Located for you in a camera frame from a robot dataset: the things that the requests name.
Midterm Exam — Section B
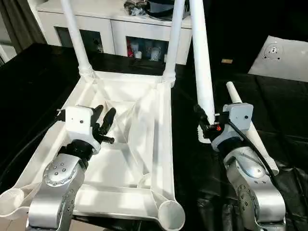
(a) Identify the white plastic bag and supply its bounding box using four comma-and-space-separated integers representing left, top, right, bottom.
248, 35, 308, 83

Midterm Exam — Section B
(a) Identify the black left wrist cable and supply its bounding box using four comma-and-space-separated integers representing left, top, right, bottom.
0, 108, 66, 180

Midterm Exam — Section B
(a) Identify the thin white rod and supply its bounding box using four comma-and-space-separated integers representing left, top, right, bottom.
0, 43, 11, 64

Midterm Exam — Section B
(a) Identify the grey bag on cabinet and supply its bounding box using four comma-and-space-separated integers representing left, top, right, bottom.
147, 0, 194, 20

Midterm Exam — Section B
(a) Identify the small red item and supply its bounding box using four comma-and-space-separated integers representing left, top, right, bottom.
125, 40, 135, 57

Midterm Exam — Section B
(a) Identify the grey curtain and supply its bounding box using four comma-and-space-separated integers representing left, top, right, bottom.
0, 0, 47, 54

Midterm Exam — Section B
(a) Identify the white plastic table leg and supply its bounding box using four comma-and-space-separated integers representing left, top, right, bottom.
189, 0, 217, 144
162, 0, 186, 88
226, 81, 280, 175
60, 0, 96, 80

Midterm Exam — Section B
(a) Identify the white plastic table top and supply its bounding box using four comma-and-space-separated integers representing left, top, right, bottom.
0, 71, 186, 231

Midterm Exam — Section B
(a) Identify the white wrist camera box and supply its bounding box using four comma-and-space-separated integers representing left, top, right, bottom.
212, 103, 255, 153
64, 106, 103, 155

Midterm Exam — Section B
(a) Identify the black work mat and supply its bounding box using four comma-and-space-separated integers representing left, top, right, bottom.
0, 42, 308, 231

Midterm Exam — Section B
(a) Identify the grey clutter pile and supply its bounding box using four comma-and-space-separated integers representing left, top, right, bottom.
124, 0, 151, 16

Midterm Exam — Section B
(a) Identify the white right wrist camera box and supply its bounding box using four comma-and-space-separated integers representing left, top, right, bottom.
212, 103, 255, 153

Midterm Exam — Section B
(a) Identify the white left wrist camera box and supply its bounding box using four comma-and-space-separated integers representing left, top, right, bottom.
64, 106, 103, 155

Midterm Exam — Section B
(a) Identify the white cabinet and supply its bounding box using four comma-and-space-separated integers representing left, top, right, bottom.
36, 0, 193, 66

